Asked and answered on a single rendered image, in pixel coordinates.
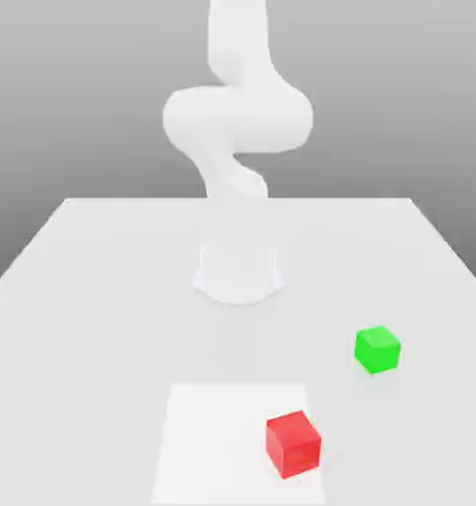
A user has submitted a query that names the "small green cube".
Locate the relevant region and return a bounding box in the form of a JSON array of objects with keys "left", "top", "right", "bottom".
[{"left": 354, "top": 324, "right": 403, "bottom": 376}]

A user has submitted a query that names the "small red cube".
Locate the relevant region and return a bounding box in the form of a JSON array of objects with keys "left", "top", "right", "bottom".
[{"left": 265, "top": 409, "right": 323, "bottom": 480}]

